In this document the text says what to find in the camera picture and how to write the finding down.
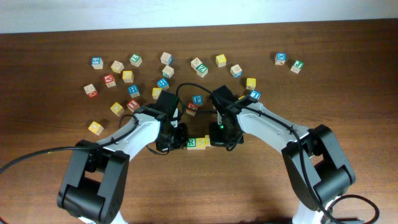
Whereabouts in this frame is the yellow block top centre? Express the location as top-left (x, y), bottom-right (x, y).
top-left (216, 54), bottom-right (227, 68)

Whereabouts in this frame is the blue H block left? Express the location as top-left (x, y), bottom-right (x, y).
top-left (127, 85), bottom-right (141, 98)

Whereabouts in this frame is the yellow block far lower left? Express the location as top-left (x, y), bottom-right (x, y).
top-left (88, 121), bottom-right (104, 136)

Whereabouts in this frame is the blue X block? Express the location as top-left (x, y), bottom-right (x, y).
top-left (274, 52), bottom-right (287, 65)

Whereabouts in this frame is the green R block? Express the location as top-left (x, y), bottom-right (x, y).
top-left (187, 138), bottom-right (197, 150)

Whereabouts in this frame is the plain wood block blue side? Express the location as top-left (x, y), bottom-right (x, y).
top-left (160, 52), bottom-right (173, 65)

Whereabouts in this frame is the plain wood block left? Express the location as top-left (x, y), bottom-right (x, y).
top-left (111, 60), bottom-right (124, 74)

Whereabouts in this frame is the wood block blue side right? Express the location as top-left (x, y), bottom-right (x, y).
top-left (230, 64), bottom-right (243, 78)

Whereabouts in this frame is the blue T block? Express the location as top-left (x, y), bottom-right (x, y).
top-left (249, 90), bottom-right (261, 100)

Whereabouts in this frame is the blue P block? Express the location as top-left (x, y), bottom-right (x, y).
top-left (193, 95), bottom-right (203, 107)

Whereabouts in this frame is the yellow G block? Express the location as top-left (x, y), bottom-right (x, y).
top-left (122, 70), bottom-right (134, 83)

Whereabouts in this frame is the green L block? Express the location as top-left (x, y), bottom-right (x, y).
top-left (129, 54), bottom-right (142, 67)

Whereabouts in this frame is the blue H block upper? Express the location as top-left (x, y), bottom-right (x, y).
top-left (157, 78), bottom-right (169, 90)

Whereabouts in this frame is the wood block red side left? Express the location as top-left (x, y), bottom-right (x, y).
top-left (83, 84), bottom-right (98, 98)

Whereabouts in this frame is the yellow block centre left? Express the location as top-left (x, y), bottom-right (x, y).
top-left (152, 87), bottom-right (162, 100)

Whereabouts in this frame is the yellow block right upper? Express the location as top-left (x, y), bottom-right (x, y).
top-left (246, 78), bottom-right (256, 90)

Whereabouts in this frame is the blue number five block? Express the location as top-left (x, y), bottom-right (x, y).
top-left (91, 57), bottom-right (103, 70)

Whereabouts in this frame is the green Z block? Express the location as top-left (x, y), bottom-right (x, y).
top-left (196, 63), bottom-right (208, 78)

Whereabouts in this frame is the yellow S block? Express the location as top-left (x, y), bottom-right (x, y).
top-left (205, 135), bottom-right (211, 147)
top-left (196, 138), bottom-right (206, 150)

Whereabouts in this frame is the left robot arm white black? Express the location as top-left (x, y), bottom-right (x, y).
top-left (57, 91), bottom-right (188, 223)

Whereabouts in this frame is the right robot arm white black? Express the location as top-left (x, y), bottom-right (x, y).
top-left (209, 86), bottom-right (356, 223)

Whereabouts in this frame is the red I block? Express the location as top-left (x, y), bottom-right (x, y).
top-left (126, 99), bottom-right (141, 113)

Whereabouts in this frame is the leaf wood block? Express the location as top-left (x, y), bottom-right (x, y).
top-left (190, 57), bottom-right (202, 70)

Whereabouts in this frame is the green J block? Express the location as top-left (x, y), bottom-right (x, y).
top-left (290, 60), bottom-right (305, 74)

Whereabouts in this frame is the plain wood block green side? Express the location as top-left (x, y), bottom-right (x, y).
top-left (162, 65), bottom-right (174, 79)

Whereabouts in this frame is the blue h block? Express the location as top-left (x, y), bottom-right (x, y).
top-left (157, 78), bottom-right (169, 90)
top-left (127, 85), bottom-right (141, 98)

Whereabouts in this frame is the red Y block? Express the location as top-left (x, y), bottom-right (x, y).
top-left (103, 74), bottom-right (116, 88)

